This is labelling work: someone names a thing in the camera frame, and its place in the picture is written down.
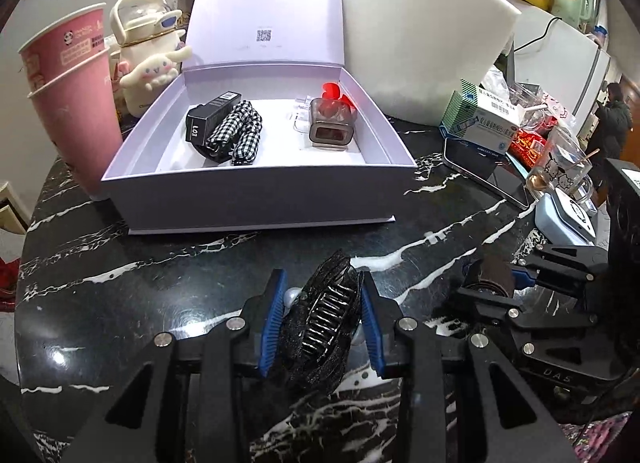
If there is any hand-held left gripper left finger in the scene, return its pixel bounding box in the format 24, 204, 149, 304
65, 268, 289, 463

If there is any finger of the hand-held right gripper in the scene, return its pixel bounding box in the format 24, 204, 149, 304
450, 285, 593, 351
510, 242, 609, 290

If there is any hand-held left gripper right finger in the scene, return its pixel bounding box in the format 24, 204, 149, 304
360, 270, 581, 463

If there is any black hair claw clip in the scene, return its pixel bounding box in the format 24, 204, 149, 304
277, 249, 363, 396

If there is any lavender gift box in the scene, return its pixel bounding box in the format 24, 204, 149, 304
100, 0, 418, 236

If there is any black white gingham scrunchie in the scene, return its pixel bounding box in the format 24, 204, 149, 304
206, 100, 264, 166

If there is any smoky grey square container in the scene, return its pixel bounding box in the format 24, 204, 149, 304
306, 97, 357, 149

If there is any long black printed box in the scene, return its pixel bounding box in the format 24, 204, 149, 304
185, 90, 241, 144

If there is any red hair bow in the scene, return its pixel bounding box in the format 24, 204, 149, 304
320, 82, 358, 111

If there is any light blue device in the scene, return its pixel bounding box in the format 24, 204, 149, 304
535, 190, 598, 246

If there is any floral cloth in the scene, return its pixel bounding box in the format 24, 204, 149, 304
560, 410, 640, 463

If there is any cartoon print glass cup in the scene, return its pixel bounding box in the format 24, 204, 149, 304
527, 126, 593, 194

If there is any black smartphone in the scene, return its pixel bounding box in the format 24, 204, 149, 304
442, 136, 533, 209

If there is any red packet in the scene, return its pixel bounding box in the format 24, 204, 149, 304
510, 116, 558, 169

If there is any white blue medicine box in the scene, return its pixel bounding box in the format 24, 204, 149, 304
460, 88, 521, 149

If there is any green striped box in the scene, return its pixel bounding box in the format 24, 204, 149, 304
440, 78, 478, 136

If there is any clear plastic bag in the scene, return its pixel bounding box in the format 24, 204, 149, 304
482, 66, 513, 104

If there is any clear plastic packet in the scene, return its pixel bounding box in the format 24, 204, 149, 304
287, 96, 313, 134

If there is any white refrigerator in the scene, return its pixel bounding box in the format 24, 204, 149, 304
512, 8, 613, 144

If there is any red plaid cloth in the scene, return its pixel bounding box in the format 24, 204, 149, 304
0, 255, 23, 314

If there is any pink paper cup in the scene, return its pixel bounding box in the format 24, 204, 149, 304
19, 3, 110, 94
27, 48, 126, 201

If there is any pale green kettle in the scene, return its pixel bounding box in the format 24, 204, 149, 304
550, 0, 601, 34

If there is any white cartoon dog bottle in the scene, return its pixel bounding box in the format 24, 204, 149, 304
110, 0, 193, 119

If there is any beige cabinet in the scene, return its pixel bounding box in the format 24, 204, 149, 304
0, 180, 31, 234

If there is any black cable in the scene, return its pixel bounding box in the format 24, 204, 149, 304
512, 16, 563, 54

